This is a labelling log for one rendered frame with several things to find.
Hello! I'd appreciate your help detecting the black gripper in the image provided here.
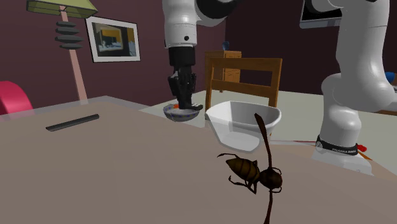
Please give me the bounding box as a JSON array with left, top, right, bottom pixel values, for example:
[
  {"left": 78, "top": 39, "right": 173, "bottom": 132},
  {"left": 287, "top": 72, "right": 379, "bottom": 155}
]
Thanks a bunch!
[{"left": 167, "top": 46, "right": 198, "bottom": 110}]

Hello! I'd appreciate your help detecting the small blue patterned bowl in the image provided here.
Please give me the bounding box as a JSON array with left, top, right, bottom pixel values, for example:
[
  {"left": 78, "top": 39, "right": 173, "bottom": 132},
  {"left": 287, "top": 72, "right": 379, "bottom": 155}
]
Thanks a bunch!
[{"left": 163, "top": 103, "right": 201, "bottom": 123}]

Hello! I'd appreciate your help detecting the wooden chest of drawers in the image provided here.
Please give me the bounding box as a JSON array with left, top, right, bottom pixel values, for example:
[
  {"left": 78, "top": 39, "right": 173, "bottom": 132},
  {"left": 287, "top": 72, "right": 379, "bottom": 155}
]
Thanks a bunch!
[{"left": 204, "top": 50, "right": 242, "bottom": 93}]

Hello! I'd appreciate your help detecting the wooden chair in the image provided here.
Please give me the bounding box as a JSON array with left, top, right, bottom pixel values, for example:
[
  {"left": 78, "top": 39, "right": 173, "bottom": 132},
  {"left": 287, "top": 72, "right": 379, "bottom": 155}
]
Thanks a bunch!
[{"left": 204, "top": 57, "right": 283, "bottom": 120}]

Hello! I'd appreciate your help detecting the large white bowl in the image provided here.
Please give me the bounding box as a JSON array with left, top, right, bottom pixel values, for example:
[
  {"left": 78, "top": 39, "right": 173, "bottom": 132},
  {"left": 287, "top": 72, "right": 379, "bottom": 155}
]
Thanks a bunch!
[{"left": 205, "top": 100, "right": 282, "bottom": 153}]

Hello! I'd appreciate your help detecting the brown wasp figure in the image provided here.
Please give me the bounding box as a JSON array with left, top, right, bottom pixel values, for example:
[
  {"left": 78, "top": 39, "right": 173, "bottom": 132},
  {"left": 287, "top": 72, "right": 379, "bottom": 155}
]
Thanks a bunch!
[{"left": 216, "top": 113, "right": 284, "bottom": 224}]

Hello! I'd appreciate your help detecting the floor lamp with green shade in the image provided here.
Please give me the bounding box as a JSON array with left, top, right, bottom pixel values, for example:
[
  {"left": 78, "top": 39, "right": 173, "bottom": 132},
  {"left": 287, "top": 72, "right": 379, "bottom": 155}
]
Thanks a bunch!
[{"left": 25, "top": 0, "right": 99, "bottom": 102}]

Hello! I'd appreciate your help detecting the black remote control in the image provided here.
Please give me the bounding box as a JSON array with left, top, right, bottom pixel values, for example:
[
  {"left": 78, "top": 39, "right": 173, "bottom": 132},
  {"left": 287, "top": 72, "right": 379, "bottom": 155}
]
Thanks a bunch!
[{"left": 45, "top": 113, "right": 101, "bottom": 132}]

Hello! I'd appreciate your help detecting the grey framed black screen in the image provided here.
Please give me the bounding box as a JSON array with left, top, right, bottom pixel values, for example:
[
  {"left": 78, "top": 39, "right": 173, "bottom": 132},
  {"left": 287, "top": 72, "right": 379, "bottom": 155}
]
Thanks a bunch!
[{"left": 299, "top": 0, "right": 344, "bottom": 30}]

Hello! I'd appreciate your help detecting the pink armchair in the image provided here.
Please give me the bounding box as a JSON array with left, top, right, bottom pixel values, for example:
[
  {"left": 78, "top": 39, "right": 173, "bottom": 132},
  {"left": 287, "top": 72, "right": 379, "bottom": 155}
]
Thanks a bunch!
[{"left": 0, "top": 80, "right": 34, "bottom": 116}]

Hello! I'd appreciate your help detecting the white framed wall picture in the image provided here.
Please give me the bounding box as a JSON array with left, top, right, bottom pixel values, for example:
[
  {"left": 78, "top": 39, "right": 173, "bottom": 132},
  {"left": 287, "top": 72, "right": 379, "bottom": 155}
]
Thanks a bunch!
[{"left": 85, "top": 15, "right": 141, "bottom": 64}]

